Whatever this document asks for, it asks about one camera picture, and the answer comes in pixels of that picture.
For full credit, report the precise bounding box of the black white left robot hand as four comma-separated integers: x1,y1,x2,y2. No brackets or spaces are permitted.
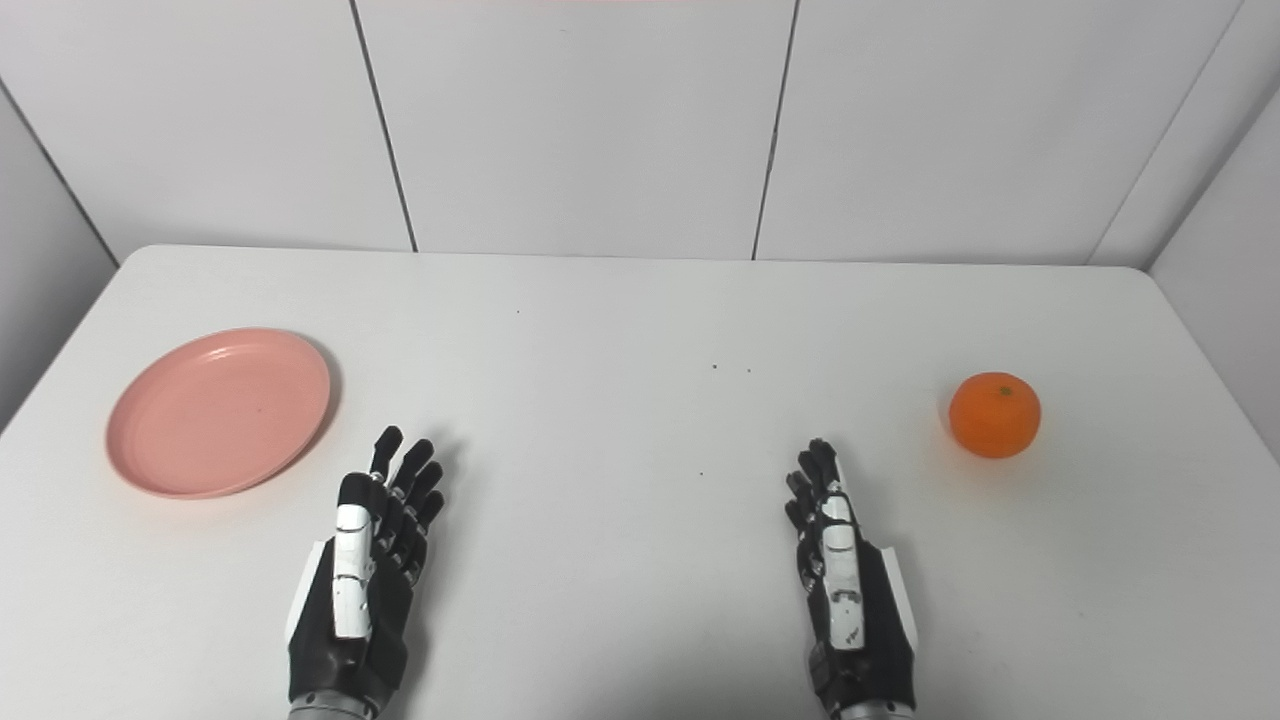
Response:
286,426,447,704

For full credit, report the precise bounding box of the orange fruit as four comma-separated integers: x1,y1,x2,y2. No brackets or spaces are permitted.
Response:
948,372,1042,460

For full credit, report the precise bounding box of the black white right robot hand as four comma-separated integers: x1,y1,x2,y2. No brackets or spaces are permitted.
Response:
784,438,920,715

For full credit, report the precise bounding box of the pink round plate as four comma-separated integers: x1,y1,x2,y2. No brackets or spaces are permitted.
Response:
105,328,332,500

